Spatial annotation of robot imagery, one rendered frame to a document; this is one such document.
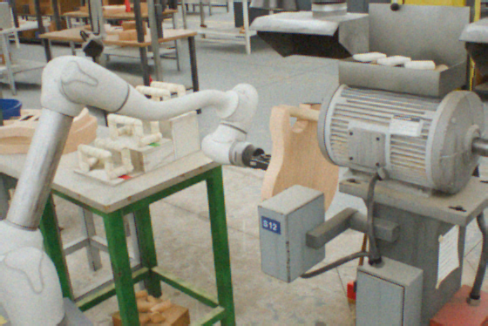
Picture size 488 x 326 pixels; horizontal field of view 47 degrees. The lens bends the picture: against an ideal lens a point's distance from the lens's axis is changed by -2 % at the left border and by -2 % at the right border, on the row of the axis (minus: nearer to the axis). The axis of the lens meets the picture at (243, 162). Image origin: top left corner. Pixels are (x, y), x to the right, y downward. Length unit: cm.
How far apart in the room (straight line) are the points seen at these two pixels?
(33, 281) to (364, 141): 96
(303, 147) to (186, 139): 75
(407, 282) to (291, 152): 51
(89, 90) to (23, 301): 61
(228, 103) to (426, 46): 73
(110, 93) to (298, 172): 60
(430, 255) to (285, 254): 37
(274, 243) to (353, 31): 62
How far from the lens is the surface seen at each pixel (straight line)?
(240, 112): 199
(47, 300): 172
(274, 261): 149
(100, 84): 167
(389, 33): 160
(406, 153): 142
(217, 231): 245
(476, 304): 169
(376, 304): 156
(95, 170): 233
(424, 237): 151
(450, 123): 139
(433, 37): 154
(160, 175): 222
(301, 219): 145
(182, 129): 234
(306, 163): 178
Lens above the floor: 174
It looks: 21 degrees down
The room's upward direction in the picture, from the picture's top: 4 degrees counter-clockwise
